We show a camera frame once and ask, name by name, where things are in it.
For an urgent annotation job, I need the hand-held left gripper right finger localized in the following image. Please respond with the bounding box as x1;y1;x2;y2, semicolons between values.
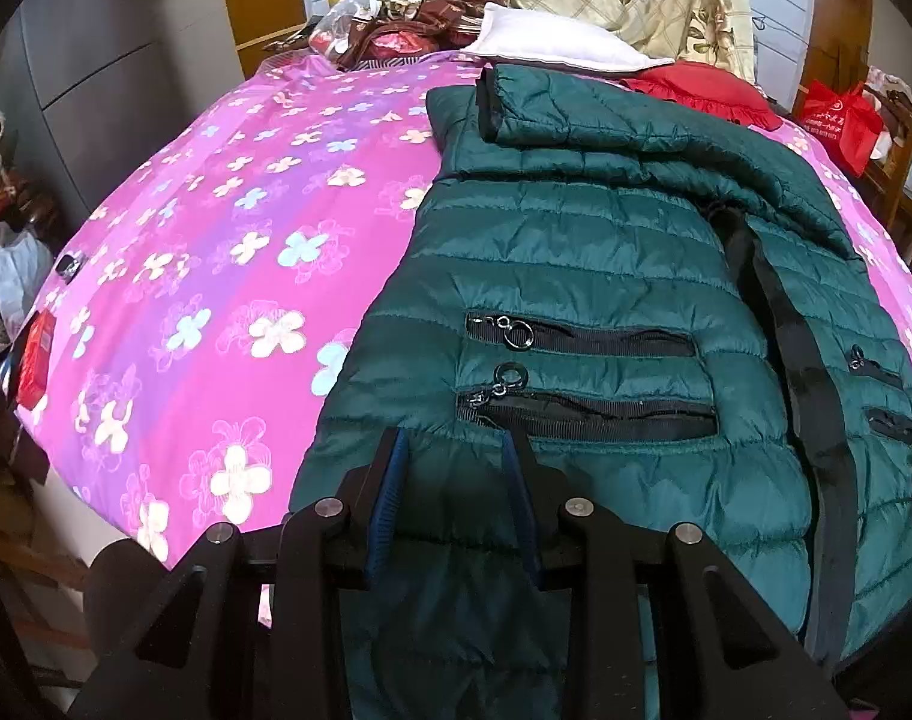
501;427;851;720

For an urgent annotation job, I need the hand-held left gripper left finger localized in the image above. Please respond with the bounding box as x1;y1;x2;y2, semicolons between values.
70;427;410;720

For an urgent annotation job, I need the dark green quilted jacket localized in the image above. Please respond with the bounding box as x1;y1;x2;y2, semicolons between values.
287;62;912;720

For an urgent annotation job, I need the pink floral bed sheet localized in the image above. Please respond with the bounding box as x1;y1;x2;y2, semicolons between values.
13;52;912;627

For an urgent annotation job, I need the red packet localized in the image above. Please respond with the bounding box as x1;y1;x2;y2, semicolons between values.
17;311;58;412

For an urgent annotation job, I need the white plastic bag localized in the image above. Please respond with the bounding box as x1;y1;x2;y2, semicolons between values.
0;223;56;340

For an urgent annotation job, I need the red ruffled pillow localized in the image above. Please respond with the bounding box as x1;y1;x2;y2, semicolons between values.
619;61;785;128

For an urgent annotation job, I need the white pillow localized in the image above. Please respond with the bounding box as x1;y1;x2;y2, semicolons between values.
460;1;674;77

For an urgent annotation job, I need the clear plastic bag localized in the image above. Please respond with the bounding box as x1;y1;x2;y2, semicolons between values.
308;0;371;55

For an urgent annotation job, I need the red shopping bag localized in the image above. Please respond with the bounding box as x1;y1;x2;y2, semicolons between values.
801;79;886;179

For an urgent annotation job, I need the wooden shelf rack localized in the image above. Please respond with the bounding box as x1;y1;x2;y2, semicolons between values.
793;66;912;275

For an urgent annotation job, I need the grey wardrobe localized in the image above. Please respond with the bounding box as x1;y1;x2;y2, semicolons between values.
0;0;243;222

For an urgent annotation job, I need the brown wooden panel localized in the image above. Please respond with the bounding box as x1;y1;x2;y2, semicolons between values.
801;0;875;91

